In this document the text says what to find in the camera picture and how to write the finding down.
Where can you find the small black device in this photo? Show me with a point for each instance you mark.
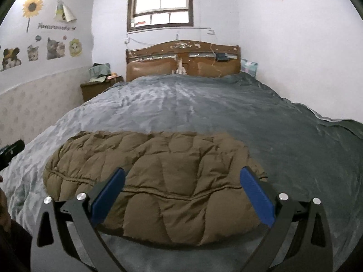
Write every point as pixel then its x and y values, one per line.
pixel 221 57

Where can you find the small kitten wall sticker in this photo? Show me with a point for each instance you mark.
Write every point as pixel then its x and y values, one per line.
pixel 33 53

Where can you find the sunflower wall sticker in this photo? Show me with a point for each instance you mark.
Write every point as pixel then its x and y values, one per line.
pixel 32 7

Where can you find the brown puffer jacket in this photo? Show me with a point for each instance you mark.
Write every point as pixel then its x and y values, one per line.
pixel 170 175

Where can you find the wooden bed headboard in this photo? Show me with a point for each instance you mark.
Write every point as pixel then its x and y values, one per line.
pixel 158 68

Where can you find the lettering wall sticker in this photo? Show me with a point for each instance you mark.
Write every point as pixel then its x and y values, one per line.
pixel 56 26

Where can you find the yellow cat wall sticker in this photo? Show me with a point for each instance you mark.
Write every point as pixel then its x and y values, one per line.
pixel 75 47

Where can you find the puppy wall sticker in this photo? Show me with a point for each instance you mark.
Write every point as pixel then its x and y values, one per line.
pixel 10 59

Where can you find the brown framed window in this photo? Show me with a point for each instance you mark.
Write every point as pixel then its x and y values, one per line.
pixel 161 2

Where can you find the wooden nightstand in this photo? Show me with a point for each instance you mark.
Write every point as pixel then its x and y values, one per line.
pixel 93 89

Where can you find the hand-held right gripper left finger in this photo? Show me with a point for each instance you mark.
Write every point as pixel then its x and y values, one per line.
pixel 109 194

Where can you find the peeling paper wall sticker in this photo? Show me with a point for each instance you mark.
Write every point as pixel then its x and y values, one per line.
pixel 64 12

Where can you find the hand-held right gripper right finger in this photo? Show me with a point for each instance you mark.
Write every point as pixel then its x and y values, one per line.
pixel 256 195

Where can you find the bed with grey blanket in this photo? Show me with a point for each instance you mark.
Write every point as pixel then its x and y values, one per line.
pixel 198 104

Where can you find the checked pillow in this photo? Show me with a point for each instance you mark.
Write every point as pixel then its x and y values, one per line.
pixel 249 67

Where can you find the grey cat wall sticker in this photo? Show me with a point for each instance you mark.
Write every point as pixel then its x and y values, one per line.
pixel 55 48

